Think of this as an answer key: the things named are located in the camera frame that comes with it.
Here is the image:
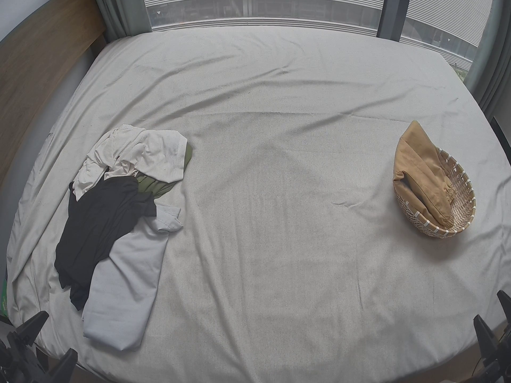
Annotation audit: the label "round woven basket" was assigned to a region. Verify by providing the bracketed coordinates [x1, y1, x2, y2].
[393, 146, 476, 238]

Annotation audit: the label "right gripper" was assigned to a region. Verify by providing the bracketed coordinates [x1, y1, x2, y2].
[474, 290, 511, 383]

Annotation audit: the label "tan shorts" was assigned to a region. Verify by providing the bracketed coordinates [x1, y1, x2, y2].
[392, 121, 456, 224]

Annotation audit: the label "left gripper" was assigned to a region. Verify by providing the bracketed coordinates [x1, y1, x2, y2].
[0, 311, 78, 383]

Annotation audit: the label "pale grey garment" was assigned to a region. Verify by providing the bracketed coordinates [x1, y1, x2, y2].
[82, 203, 183, 352]

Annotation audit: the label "green garment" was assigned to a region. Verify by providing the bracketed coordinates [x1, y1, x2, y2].
[136, 142, 193, 198]

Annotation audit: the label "white garment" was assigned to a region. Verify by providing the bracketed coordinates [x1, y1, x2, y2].
[73, 124, 188, 200]

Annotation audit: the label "bed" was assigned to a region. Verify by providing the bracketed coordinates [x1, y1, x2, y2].
[0, 0, 511, 383]

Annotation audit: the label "black garment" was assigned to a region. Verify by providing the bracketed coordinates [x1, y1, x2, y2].
[55, 176, 157, 311]

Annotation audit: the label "grey-green curtain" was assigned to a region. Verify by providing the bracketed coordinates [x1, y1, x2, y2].
[465, 0, 511, 115]
[87, 0, 154, 41]

